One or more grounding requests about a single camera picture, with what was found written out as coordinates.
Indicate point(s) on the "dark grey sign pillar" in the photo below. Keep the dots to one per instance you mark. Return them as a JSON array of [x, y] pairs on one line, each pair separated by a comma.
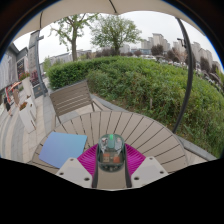
[[36, 63]]

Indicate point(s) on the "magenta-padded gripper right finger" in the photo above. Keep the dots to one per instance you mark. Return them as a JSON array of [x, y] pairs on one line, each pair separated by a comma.
[[148, 170]]

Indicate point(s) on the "round leafy tree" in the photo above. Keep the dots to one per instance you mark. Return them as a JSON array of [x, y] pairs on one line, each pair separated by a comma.
[[115, 31]]

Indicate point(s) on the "white planter box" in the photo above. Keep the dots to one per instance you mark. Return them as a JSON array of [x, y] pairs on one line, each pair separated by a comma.
[[26, 116], [28, 86]]

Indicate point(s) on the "green hedge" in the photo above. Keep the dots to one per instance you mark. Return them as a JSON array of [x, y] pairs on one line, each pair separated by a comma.
[[143, 90]]

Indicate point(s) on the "brown slatted outdoor chair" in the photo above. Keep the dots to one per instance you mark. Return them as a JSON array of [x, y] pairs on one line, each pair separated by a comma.
[[71, 98]]

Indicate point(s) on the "blue mouse pad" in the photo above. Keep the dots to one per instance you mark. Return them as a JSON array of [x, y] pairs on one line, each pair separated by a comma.
[[61, 148]]

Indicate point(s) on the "group of apartment buildings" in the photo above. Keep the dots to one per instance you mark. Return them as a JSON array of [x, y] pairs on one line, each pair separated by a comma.
[[160, 41]]

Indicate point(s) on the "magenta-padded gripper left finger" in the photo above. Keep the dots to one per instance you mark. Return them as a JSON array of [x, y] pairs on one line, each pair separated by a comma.
[[75, 171]]

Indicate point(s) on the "transparent green computer mouse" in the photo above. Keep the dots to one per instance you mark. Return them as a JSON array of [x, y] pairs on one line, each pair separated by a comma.
[[111, 155]]

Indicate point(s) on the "tall bare-trunk tree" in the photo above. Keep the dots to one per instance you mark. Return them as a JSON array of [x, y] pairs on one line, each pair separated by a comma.
[[74, 36]]

